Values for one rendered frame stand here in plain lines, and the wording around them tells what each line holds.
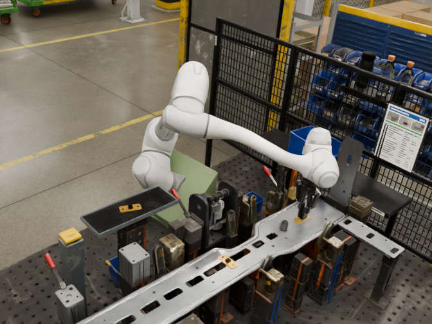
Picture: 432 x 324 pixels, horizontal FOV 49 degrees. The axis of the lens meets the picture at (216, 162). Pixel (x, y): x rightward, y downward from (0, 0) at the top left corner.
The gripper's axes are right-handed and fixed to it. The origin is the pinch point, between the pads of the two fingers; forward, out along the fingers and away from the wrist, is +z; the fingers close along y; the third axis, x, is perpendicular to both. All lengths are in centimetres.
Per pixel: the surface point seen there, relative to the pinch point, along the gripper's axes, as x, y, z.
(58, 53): 134, -525, 105
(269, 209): -2.7, -16.8, 7.9
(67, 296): -106, -17, -2
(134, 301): -87, -5, 4
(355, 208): 23.5, 12.4, 1.5
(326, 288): -6.6, 23.9, 24.7
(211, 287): -61, 6, 4
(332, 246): -8.3, 22.3, 0.8
